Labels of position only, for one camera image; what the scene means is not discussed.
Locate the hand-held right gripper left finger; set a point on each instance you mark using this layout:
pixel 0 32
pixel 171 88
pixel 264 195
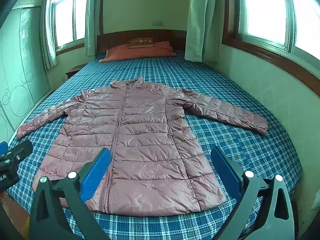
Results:
pixel 96 172

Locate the wooden nightstand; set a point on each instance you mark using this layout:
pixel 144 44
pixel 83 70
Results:
pixel 73 70

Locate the window with white frame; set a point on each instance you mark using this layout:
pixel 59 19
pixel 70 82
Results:
pixel 68 15

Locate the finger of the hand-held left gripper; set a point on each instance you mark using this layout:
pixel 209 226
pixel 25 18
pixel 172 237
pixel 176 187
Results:
pixel 2 147
pixel 21 150

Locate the bed with blue plaid sheet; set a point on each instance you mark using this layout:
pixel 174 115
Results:
pixel 225 92

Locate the wardrobe with circle pattern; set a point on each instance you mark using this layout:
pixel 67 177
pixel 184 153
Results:
pixel 17 67

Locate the pink puffer jacket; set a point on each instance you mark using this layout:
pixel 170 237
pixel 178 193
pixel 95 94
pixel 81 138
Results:
pixel 140 130

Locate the pale window curtain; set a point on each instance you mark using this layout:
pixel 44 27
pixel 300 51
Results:
pixel 91 17
pixel 48 42
pixel 200 22

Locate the wall outlet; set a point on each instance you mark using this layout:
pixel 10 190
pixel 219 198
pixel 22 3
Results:
pixel 157 23

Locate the orange pillow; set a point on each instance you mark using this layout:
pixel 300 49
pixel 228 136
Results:
pixel 120 53

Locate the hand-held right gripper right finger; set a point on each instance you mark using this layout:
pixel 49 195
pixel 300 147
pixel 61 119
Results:
pixel 226 170

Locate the wooden headboard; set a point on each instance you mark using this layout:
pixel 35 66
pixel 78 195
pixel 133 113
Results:
pixel 175 38

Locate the window with wooden frame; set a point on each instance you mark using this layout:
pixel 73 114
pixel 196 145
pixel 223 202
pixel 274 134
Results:
pixel 265 7

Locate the small brown patterned pillow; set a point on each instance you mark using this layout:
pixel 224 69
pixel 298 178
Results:
pixel 140 43

